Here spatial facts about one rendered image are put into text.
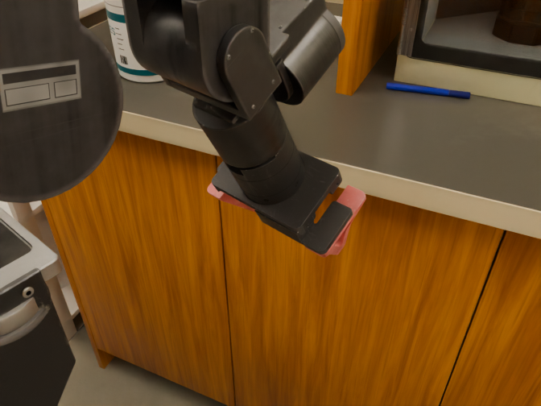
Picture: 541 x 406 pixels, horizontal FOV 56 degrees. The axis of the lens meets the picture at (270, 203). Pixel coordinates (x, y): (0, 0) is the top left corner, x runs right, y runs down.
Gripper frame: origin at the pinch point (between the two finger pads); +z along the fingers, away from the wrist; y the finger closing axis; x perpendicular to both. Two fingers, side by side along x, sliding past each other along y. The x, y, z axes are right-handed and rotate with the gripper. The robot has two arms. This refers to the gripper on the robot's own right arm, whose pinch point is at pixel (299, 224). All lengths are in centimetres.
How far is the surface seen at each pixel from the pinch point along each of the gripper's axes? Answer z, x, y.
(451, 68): 25, -44, 7
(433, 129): 21.7, -30.1, 2.2
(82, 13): 25, -30, 100
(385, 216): 24.2, -14.7, 1.8
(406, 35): 18.7, -43.6, 14.2
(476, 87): 27, -44, 2
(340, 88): 21.2, -31.3, 20.2
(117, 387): 90, 43, 65
